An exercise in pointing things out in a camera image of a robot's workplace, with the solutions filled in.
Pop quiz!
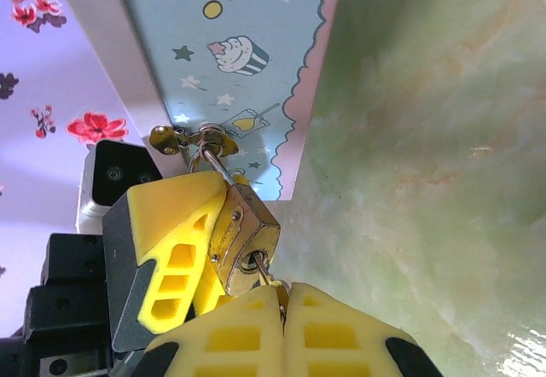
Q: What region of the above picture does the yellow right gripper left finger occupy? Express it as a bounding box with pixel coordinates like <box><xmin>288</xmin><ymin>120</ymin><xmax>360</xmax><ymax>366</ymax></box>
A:
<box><xmin>143</xmin><ymin>285</ymin><xmax>286</xmax><ymax>377</ymax></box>

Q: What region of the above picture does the brass padlock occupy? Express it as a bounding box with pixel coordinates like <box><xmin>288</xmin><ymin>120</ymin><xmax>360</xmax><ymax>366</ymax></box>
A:
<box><xmin>198</xmin><ymin>144</ymin><xmax>282</xmax><ymax>298</ymax></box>

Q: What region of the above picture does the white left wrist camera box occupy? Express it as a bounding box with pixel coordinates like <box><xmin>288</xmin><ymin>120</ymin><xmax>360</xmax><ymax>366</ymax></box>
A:
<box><xmin>75</xmin><ymin>139</ymin><xmax>164</xmax><ymax>233</ymax></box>

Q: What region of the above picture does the small metal key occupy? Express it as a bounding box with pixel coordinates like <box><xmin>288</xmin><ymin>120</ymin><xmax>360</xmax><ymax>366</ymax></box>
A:
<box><xmin>251</xmin><ymin>252</ymin><xmax>293</xmax><ymax>325</ymax></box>

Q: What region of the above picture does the blue cartoon tin box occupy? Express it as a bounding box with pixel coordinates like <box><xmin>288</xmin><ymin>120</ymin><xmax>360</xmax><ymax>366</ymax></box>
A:
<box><xmin>49</xmin><ymin>0</ymin><xmax>345</xmax><ymax>202</ymax></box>

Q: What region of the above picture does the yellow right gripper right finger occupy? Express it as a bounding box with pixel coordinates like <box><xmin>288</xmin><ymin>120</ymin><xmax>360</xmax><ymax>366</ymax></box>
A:
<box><xmin>284</xmin><ymin>282</ymin><xmax>444</xmax><ymax>377</ymax></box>

